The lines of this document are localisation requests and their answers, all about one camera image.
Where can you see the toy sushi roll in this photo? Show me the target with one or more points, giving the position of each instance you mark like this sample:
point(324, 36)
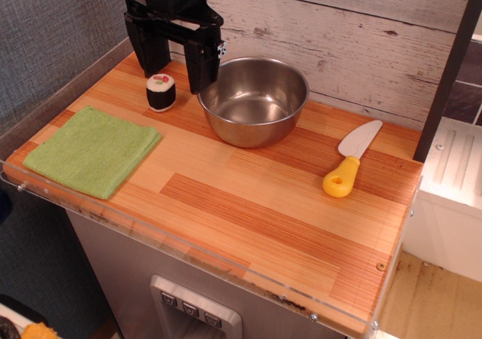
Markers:
point(160, 92)

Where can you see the orange object bottom left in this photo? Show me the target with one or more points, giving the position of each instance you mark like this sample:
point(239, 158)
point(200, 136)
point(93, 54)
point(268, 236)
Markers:
point(38, 331)

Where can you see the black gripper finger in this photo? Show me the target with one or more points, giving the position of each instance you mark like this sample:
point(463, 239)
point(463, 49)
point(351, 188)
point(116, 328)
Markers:
point(202, 57)
point(151, 48)

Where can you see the silver toy fridge cabinet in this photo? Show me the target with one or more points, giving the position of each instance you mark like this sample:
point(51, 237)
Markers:
point(124, 266)

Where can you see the dark right shelf post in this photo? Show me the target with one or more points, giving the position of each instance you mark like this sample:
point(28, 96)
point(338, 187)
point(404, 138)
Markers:
point(455, 59)

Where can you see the clear acrylic table edge guard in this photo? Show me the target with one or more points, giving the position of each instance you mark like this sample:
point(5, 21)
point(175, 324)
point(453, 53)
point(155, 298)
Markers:
point(266, 226)

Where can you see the white toy sink unit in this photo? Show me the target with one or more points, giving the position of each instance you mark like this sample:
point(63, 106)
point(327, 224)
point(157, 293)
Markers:
point(444, 227)

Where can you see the green towel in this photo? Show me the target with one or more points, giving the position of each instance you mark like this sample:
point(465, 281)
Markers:
point(93, 152)

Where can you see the stainless steel bowl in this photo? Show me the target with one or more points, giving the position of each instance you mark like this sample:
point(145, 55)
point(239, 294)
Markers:
point(255, 102)

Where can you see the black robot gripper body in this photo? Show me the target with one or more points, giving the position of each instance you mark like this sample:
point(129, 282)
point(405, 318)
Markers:
point(186, 20)

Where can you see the yellow handled toy knife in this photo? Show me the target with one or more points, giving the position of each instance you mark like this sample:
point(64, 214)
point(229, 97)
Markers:
point(340, 181)

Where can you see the silver dispenser button panel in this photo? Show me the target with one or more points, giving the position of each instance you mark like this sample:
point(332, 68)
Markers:
point(184, 313)

